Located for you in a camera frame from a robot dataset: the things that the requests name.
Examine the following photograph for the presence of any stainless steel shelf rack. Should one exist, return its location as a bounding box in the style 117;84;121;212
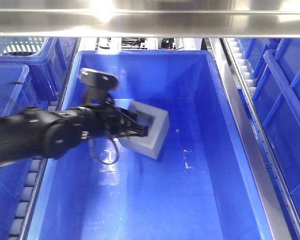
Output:
0;0;300;240

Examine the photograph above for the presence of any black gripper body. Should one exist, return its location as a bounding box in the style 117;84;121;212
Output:
82;102;138;138

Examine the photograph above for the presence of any blue bin far left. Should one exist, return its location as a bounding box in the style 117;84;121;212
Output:
0;37;76;117

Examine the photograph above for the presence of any gray square hollow base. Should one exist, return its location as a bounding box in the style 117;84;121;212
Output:
118;100;170;160

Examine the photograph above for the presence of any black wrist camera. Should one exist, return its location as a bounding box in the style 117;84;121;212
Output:
78;67;119;105

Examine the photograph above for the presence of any large blue target bin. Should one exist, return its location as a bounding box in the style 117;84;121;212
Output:
27;50;273;240

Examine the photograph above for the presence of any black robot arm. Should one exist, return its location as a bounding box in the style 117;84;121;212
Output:
0;102;149;168

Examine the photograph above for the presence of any blue bin far right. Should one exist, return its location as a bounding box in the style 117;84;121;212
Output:
237;37;300;240

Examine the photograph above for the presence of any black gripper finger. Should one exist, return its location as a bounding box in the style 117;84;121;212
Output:
117;107;139;125
123;126;149;138

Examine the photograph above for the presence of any black camera cable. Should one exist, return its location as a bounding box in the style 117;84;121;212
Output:
87;136;120;165

